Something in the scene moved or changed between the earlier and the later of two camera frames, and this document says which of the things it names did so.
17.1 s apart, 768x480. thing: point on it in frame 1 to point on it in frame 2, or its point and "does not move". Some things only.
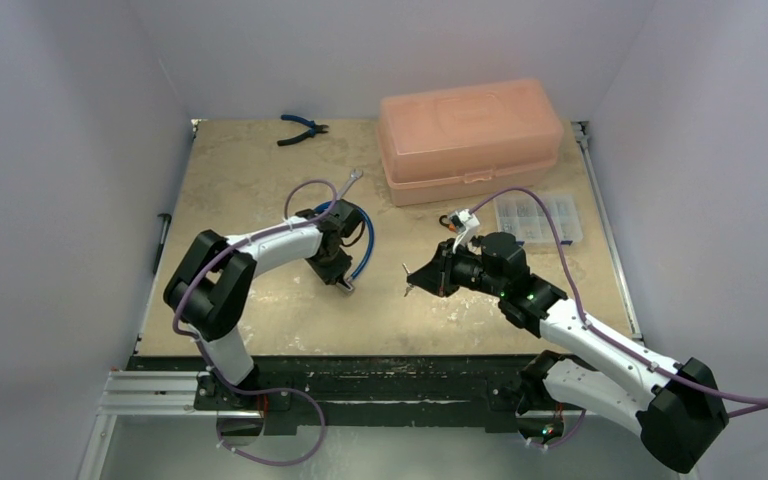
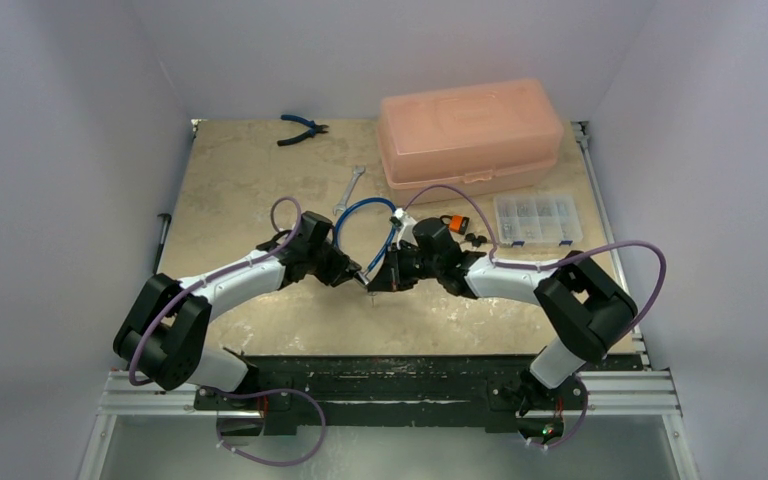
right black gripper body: (447, 271) to (396, 268)
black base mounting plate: (373, 389) does not move
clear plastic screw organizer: (524, 217) does not move
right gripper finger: (434, 277) to (388, 277)
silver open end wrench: (353, 176) does not move
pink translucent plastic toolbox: (459, 141) does not move
